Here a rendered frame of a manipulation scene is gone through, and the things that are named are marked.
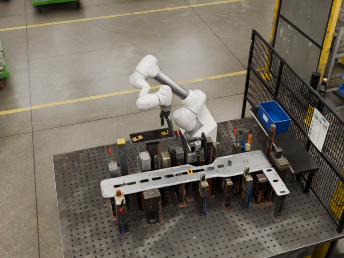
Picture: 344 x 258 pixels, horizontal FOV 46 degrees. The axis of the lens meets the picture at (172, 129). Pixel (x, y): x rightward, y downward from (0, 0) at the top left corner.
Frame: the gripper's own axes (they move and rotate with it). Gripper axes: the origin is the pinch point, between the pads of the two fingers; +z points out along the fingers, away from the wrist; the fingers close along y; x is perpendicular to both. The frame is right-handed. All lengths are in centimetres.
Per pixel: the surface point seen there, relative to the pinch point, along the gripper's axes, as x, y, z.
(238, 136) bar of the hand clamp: 51, 32, 6
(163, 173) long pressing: -16.7, 27.0, 20.1
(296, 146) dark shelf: 95, 55, 17
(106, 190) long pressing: -63, 22, 20
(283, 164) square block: 70, 69, 14
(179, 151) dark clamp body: 2.9, 17.5, 12.4
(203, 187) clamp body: 1, 58, 16
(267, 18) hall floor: 407, -349, 120
